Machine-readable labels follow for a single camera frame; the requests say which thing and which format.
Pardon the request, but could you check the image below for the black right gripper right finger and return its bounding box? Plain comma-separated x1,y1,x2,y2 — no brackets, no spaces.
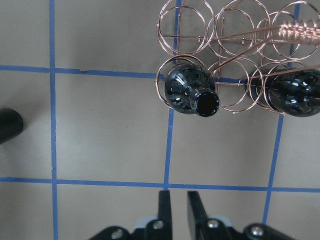
187,191,290,240

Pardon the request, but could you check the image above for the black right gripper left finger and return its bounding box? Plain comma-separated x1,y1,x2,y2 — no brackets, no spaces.
91,190,173,240

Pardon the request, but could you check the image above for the dark wine bottle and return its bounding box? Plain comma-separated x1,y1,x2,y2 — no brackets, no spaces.
0,108,24,144
164,62,220,117
259,68,320,117

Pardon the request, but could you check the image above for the copper wire bottle basket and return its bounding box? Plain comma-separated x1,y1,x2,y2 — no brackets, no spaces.
155,0,320,115

